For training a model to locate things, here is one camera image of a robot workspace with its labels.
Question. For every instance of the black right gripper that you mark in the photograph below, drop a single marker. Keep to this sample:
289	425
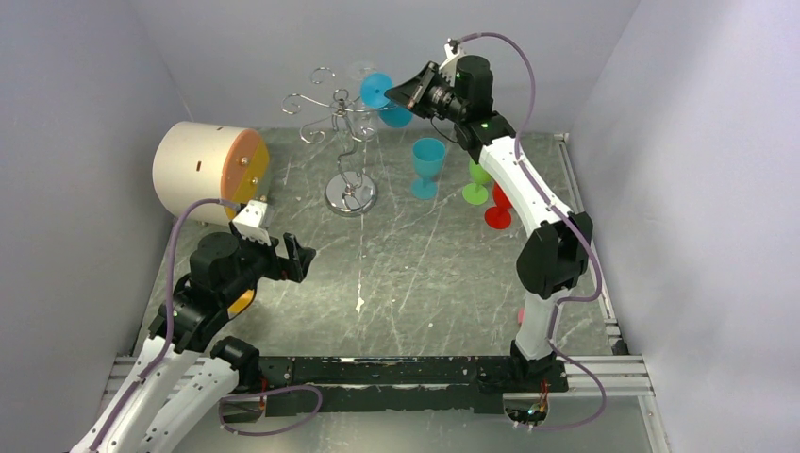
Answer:
412	93

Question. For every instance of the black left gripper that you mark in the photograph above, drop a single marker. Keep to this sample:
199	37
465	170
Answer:
298	258

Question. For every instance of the blue plastic wine glass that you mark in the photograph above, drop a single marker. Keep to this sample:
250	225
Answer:
373	95

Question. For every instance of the clear wine glass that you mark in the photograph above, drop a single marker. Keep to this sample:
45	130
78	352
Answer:
361	118

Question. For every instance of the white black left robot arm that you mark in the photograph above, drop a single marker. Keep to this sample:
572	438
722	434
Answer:
182	371

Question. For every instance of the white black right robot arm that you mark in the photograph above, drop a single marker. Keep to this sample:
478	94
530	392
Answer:
555	255

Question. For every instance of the orange plastic wine glass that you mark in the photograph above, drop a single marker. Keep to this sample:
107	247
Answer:
241	304

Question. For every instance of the green plastic wine glass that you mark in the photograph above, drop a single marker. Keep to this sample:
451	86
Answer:
476	192

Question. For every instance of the red plastic wine glass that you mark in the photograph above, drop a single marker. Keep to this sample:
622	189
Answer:
498	216

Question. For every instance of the light blue plastic goblet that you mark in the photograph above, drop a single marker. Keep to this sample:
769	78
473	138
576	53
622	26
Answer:
427	157

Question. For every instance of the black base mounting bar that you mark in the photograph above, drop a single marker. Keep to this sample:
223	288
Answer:
295	385

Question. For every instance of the round cream drawer box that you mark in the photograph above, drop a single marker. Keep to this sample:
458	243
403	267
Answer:
196	161

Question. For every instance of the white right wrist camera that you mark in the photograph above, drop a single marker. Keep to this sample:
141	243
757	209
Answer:
453	52

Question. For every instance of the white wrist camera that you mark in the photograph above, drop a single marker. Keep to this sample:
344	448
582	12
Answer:
251	222
453	52

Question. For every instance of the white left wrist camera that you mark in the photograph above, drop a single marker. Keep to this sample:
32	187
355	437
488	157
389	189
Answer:
251	222

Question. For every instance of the aluminium extrusion rail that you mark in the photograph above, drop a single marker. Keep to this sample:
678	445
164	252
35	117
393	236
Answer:
620	375

